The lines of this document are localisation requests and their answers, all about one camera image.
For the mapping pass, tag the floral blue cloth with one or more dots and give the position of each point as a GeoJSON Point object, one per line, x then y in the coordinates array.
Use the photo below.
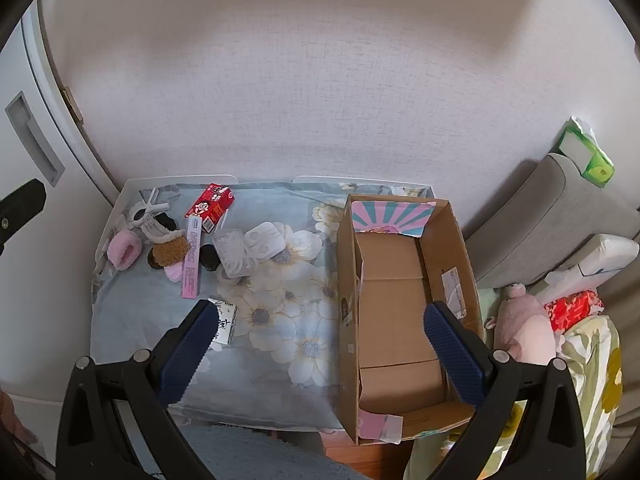
{"type": "Point", "coordinates": [280, 320]}

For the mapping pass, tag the black and white patterned packet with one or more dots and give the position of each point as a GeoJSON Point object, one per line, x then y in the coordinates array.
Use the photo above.
{"type": "Point", "coordinates": [225, 325]}

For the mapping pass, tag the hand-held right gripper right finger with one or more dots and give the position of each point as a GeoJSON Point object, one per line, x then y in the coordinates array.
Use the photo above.
{"type": "Point", "coordinates": [455, 355]}

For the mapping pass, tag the white fluffy sock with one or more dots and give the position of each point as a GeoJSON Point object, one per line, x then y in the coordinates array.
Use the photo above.
{"type": "Point", "coordinates": [155, 230]}

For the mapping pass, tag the white pillow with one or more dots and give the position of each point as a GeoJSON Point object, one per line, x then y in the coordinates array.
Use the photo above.
{"type": "Point", "coordinates": [600, 255]}

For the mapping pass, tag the brown plush toy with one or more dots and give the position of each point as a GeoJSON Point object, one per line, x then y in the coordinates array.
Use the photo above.
{"type": "Point", "coordinates": [167, 252]}

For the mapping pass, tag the green floral blanket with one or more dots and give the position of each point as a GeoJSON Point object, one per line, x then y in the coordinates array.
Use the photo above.
{"type": "Point", "coordinates": [595, 375]}

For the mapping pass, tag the grey sofa cushion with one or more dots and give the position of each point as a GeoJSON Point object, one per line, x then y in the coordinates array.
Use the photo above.
{"type": "Point", "coordinates": [530, 220]}

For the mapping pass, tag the pink fluffy slipper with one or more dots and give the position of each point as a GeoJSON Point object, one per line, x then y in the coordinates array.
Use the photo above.
{"type": "Point", "coordinates": [124, 252]}
{"type": "Point", "coordinates": [175, 271]}

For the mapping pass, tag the grey-blue rug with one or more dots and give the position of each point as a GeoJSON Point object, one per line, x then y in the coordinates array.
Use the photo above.
{"type": "Point", "coordinates": [260, 455]}

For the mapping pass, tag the black jar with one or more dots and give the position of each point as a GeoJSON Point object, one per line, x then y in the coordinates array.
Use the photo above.
{"type": "Point", "coordinates": [210, 259]}

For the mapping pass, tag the black soft item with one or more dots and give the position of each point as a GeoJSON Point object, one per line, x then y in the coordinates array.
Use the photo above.
{"type": "Point", "coordinates": [173, 223]}

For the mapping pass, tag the green wipes pack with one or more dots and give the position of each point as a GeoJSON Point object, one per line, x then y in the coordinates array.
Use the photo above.
{"type": "Point", "coordinates": [597, 167]}

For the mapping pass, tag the pink plush toy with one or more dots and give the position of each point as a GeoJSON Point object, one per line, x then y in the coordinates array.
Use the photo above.
{"type": "Point", "coordinates": [525, 330]}

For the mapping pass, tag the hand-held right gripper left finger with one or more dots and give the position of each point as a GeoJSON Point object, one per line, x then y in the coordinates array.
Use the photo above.
{"type": "Point", "coordinates": [190, 350]}

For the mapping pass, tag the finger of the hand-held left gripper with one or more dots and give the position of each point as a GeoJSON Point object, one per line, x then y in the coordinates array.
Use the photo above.
{"type": "Point", "coordinates": [20, 205]}

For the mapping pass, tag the white earbud case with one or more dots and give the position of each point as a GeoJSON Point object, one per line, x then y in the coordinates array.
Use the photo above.
{"type": "Point", "coordinates": [265, 240]}

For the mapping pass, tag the white door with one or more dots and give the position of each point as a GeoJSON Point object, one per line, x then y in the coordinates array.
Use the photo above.
{"type": "Point", "coordinates": [75, 220]}

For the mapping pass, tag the long pink box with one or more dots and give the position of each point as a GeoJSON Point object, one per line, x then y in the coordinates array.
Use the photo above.
{"type": "Point", "coordinates": [191, 260]}

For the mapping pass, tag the red patterned packet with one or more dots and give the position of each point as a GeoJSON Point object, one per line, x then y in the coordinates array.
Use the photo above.
{"type": "Point", "coordinates": [575, 310]}

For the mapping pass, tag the brass door hinge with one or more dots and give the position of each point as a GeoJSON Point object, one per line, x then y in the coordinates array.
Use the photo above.
{"type": "Point", "coordinates": [72, 105]}

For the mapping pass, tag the cardboard box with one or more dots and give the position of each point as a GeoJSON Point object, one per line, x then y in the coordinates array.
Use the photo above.
{"type": "Point", "coordinates": [395, 310]}

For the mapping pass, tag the white plastic clip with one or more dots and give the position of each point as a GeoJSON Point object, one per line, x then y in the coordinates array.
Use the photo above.
{"type": "Point", "coordinates": [150, 206]}

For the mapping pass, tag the red drink carton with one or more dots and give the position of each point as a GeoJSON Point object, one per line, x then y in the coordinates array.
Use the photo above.
{"type": "Point", "coordinates": [212, 205]}

